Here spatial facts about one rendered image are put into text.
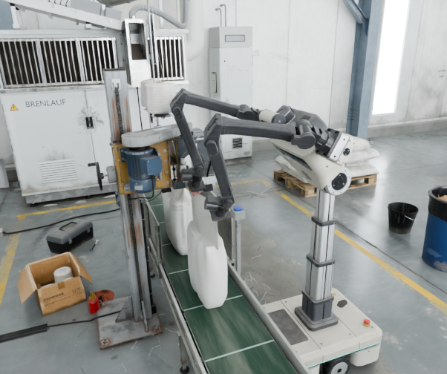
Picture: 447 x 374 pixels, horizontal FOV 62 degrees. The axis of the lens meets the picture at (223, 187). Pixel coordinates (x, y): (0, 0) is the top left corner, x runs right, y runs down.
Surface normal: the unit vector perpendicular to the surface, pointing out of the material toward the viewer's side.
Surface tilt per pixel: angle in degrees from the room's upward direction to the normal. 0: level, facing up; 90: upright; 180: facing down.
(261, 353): 0
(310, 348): 0
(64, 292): 90
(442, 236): 93
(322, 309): 90
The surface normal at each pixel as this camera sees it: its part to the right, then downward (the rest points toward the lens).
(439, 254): -0.72, 0.30
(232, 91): 0.36, 0.32
